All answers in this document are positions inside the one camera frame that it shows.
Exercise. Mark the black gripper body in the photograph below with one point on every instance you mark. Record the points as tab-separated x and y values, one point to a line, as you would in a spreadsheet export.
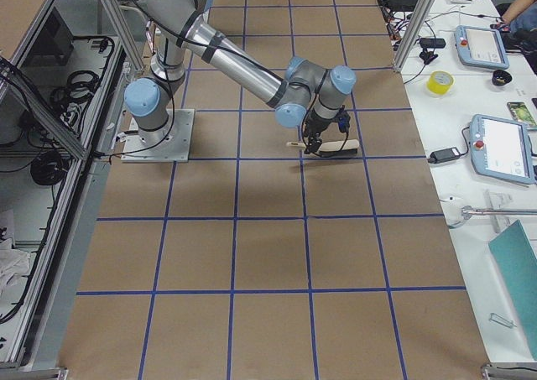
317	126

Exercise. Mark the person forearm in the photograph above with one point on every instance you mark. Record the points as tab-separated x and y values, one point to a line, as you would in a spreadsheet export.
515	9

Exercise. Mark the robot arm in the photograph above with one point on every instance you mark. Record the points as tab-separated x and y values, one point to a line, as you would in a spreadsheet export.
309	96

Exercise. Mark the black power adapter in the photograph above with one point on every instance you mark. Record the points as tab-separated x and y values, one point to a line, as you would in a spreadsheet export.
445	155

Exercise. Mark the yellow tape roll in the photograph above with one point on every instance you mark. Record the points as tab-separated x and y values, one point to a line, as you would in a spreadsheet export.
440	82

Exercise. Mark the upper teach pendant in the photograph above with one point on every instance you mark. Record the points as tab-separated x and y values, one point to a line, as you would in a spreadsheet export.
480	47

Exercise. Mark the teach pendant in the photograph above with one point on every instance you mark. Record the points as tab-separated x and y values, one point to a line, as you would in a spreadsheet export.
480	47
500	148

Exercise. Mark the lower teach pendant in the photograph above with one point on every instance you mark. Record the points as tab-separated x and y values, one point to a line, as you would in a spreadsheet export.
500	148

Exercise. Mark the smartphone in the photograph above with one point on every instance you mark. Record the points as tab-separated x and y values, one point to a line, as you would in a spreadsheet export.
521	113

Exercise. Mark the teal board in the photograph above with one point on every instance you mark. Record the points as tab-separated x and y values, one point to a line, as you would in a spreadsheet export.
516	261

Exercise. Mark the white cloth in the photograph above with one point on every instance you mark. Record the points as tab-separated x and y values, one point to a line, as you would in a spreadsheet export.
15	263

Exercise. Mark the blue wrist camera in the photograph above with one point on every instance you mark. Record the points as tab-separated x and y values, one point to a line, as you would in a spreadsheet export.
343	121

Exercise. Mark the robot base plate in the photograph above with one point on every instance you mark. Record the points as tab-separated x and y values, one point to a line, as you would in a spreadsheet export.
170	143

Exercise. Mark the aluminium frame post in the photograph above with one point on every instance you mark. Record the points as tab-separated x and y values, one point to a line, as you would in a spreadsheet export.
421	11

